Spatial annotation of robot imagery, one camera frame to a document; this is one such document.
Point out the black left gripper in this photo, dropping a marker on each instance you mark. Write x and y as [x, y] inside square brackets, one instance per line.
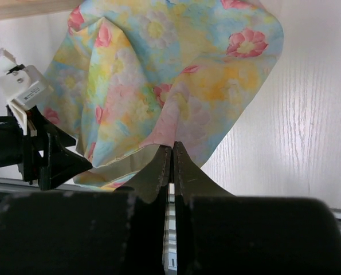
[55, 167]

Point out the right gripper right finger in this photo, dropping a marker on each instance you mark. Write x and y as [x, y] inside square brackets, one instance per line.
[220, 233]

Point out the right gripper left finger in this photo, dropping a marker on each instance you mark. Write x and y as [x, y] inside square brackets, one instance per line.
[77, 232]

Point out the floral pastel skirt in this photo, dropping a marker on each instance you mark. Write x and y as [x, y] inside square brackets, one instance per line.
[132, 75]

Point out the white slotted cable duct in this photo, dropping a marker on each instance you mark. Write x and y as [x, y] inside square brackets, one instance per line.
[170, 234]

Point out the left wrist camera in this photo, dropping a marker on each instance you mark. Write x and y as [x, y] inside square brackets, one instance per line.
[23, 87]

